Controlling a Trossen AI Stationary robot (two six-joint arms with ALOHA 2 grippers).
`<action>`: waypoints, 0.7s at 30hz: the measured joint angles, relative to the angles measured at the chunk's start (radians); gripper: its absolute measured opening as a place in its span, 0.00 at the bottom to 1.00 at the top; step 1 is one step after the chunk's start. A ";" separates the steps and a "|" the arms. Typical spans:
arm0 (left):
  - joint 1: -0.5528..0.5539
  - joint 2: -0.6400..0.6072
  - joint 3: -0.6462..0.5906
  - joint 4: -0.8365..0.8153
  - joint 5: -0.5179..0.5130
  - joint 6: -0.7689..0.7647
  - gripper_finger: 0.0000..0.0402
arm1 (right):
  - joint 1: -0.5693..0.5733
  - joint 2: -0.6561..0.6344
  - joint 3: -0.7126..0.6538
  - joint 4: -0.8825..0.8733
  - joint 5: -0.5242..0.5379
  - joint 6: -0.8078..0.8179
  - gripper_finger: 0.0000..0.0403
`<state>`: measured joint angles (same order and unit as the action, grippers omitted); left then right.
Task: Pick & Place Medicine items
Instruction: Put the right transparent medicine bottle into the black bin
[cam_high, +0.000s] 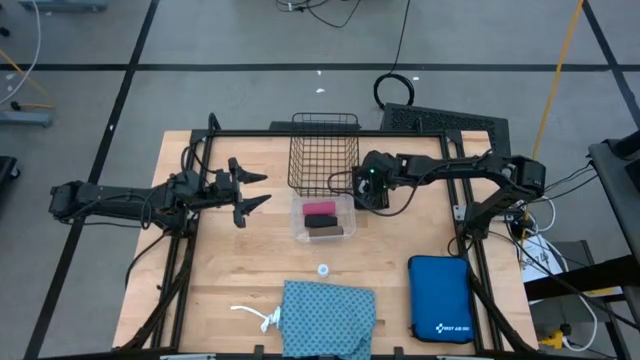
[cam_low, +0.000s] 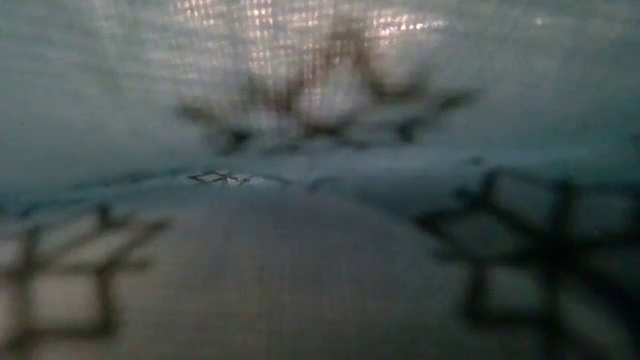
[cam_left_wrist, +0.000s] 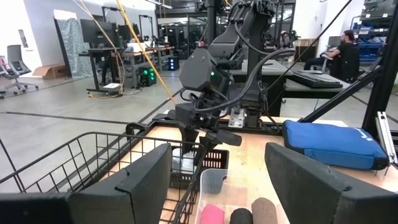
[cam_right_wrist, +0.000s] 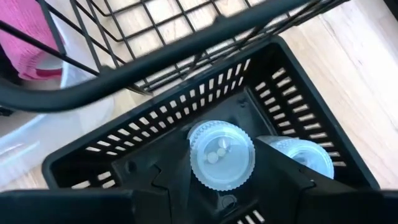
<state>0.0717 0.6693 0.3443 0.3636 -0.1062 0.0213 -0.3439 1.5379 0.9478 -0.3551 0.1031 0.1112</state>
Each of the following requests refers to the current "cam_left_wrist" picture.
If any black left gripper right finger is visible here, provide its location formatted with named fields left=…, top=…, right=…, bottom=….
left=264, top=142, right=398, bottom=224

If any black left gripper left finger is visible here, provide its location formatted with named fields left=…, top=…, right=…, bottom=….
left=0, top=142, right=173, bottom=224

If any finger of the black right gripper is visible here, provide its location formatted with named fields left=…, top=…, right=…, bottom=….
left=179, top=124, right=200, bottom=156
left=194, top=129, right=243, bottom=166

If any tan bandage roll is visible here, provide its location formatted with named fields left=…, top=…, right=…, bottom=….
left=251, top=197, right=279, bottom=224

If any black bandage roll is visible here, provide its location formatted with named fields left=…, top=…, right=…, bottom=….
left=229, top=207, right=253, bottom=224

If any pink cup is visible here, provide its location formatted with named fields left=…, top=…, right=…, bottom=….
left=199, top=203, right=225, bottom=224

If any small black plastic basket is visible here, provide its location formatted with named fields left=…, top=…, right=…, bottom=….
left=169, top=146, right=230, bottom=190

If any clear plastic bin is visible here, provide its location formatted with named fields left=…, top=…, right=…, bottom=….
left=194, top=168, right=280, bottom=224

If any blue first aid pouch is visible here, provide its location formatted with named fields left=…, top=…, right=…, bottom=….
left=282, top=119, right=390, bottom=171

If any computer with blue lights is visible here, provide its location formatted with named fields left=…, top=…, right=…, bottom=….
left=167, top=55, right=180, bottom=72

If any computer with green lights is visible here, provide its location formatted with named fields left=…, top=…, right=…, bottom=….
left=139, top=67, right=157, bottom=87

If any dark gray desk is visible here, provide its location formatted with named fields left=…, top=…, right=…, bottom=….
left=229, top=58, right=352, bottom=118

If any black keyboard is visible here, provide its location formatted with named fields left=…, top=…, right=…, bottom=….
left=289, top=70, right=343, bottom=89

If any black monitor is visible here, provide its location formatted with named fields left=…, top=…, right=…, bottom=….
left=80, top=19, right=121, bottom=49

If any black office chair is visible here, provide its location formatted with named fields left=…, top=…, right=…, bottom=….
left=329, top=45, right=362, bottom=82

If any gray patterned panel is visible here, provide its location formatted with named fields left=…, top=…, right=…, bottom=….
left=54, top=17, right=94, bottom=78

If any person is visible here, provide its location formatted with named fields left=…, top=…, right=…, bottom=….
left=303, top=29, right=358, bottom=72

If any cardboard box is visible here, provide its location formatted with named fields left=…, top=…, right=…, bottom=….
left=32, top=63, right=68, bottom=80

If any blue storage shelf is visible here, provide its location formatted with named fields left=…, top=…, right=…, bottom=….
left=351, top=0, right=393, bottom=63

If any gray office chair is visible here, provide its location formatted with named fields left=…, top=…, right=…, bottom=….
left=4, top=44, right=40, bottom=96

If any black wire basket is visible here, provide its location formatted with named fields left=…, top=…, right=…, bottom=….
left=0, top=123, right=206, bottom=224

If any yellow hanging cable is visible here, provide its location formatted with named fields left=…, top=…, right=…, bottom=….
left=116, top=0, right=177, bottom=105

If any silver aluminium bracket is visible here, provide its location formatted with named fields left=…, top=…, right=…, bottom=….
left=375, top=111, right=398, bottom=166

